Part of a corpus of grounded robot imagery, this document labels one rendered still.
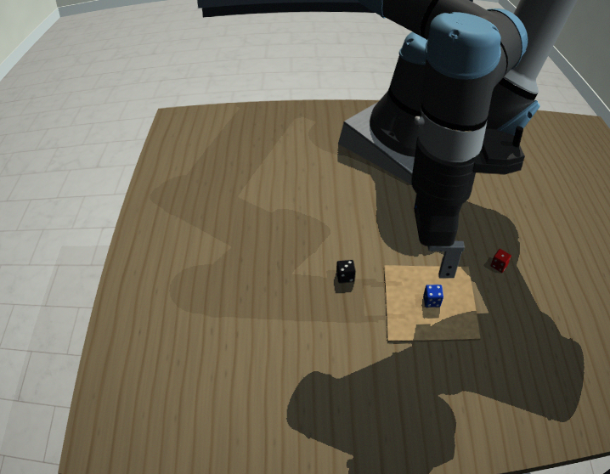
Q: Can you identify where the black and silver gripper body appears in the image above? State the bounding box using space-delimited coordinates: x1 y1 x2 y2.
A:
411 110 525 246

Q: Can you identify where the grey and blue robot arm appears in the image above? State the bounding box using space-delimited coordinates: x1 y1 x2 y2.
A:
358 0 577 157

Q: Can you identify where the red die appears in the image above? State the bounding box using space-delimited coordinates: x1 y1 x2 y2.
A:
490 249 511 273

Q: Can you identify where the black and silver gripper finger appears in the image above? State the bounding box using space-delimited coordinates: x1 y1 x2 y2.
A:
428 241 465 279

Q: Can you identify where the black die with white pips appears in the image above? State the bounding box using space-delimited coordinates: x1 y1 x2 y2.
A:
336 260 356 283

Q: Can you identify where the blue die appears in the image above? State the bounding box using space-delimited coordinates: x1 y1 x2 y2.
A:
423 285 443 308

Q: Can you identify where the tan flat mat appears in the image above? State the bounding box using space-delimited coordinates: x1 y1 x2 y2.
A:
384 265 481 342

